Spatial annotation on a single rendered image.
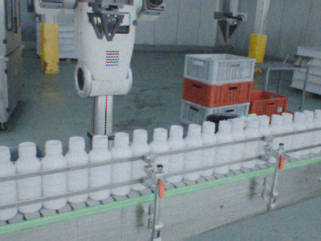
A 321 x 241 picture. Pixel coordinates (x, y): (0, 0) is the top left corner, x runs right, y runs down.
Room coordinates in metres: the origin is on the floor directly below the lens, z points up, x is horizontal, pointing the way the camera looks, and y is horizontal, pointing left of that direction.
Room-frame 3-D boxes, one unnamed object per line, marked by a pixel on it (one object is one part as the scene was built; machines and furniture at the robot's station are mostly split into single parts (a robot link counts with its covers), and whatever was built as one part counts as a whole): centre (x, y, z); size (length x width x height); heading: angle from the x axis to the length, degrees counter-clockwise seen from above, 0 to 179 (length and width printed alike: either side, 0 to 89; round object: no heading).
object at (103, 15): (1.01, 0.16, 1.44); 0.07 x 0.07 x 0.09; 33
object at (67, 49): (10.50, 2.88, 0.50); 1.24 x 1.03 x 1.00; 125
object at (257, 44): (10.97, -2.73, 0.55); 0.40 x 0.40 x 1.10; 32
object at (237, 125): (1.13, -0.25, 1.08); 0.06 x 0.06 x 0.17
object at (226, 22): (1.28, -0.21, 1.44); 0.07 x 0.07 x 0.09; 32
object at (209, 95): (3.63, -0.57, 0.78); 0.61 x 0.41 x 0.22; 129
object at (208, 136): (1.06, -0.15, 1.08); 0.06 x 0.06 x 0.17
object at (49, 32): (8.32, 2.58, 0.55); 0.40 x 0.40 x 1.10; 32
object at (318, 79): (7.99, -3.66, 0.50); 1.23 x 1.05 x 1.00; 121
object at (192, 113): (3.62, -0.56, 0.55); 0.61 x 0.41 x 0.22; 129
